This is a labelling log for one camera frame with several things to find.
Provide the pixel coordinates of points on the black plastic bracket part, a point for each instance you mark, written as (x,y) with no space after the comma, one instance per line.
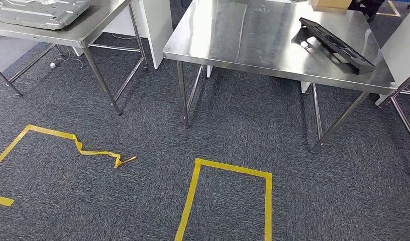
(334,43)

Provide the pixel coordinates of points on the stainless steel workbench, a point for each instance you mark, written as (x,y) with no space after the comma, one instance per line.
(258,40)

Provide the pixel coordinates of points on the yellow floor tape square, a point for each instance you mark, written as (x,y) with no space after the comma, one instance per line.
(388,14)
(268,206)

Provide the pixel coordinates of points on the cardboard box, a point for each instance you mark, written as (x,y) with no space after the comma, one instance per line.
(330,5)

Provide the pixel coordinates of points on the person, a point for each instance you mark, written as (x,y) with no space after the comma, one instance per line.
(366,10)

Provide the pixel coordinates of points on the crumpled yellow floor tape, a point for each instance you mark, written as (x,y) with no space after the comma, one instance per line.
(2,200)

